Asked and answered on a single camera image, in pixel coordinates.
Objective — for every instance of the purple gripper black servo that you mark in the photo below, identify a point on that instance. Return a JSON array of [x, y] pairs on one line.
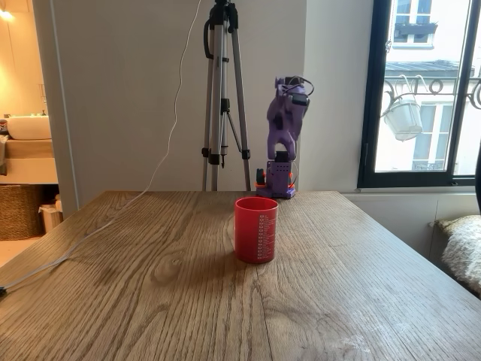
[[284, 132]]

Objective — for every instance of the purple robot arm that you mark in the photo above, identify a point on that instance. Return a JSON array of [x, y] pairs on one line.
[[280, 131]]

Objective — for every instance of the red cup white print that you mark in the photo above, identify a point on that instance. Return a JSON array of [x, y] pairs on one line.
[[250, 233]]

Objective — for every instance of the black orange table clamp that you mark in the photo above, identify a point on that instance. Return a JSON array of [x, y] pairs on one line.
[[260, 176]]

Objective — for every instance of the white hanging planter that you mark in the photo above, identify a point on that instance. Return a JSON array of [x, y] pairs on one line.
[[404, 118]]

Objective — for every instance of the black iron balcony railing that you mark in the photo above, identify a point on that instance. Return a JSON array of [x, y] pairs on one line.
[[432, 86]]

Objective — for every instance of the window flower box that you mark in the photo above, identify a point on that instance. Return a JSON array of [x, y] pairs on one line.
[[415, 29]]

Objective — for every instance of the cream fur cushion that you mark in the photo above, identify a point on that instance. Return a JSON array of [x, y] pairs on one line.
[[464, 248]]

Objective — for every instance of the white wash basin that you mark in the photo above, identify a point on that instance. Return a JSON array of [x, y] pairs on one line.
[[30, 128]]

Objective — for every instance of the white waste bin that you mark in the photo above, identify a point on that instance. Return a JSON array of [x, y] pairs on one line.
[[50, 218]]

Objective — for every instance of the wooden vanity counter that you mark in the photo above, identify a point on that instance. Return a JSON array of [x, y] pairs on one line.
[[26, 161]]

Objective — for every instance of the woven wicker basket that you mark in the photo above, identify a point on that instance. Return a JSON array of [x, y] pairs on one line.
[[19, 210]]

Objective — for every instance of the dark window frame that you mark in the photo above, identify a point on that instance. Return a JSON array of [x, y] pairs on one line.
[[370, 113]]

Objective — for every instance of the silver camera tripod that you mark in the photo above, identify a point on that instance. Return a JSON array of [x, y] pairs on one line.
[[218, 75]]

